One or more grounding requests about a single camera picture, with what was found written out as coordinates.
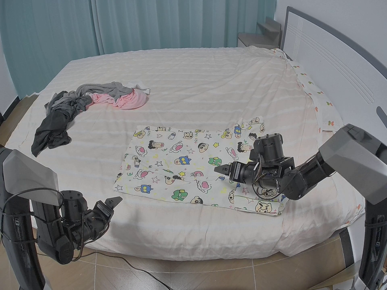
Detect black cable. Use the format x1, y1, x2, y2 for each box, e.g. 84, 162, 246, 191
252, 178, 274, 198
73, 250, 171, 290
4, 188, 65, 223

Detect blue-green curtain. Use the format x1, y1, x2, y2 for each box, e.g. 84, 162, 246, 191
91, 0, 277, 56
0, 0, 105, 99

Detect pile of clothes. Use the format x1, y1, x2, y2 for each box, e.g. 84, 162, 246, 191
31, 82, 151, 158

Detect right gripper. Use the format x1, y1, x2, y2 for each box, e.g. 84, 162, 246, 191
214, 161, 258, 183

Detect white printed pillow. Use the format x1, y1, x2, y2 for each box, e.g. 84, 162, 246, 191
270, 49, 345, 132

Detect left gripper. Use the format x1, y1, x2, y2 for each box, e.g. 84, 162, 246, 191
84, 196, 123, 234

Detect bed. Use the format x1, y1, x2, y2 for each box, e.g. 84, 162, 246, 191
0, 6, 387, 262

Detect grey bedside table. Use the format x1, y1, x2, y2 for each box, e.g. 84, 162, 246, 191
237, 17, 282, 48

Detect white printed pyjama top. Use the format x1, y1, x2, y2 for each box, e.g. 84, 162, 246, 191
113, 117, 289, 217

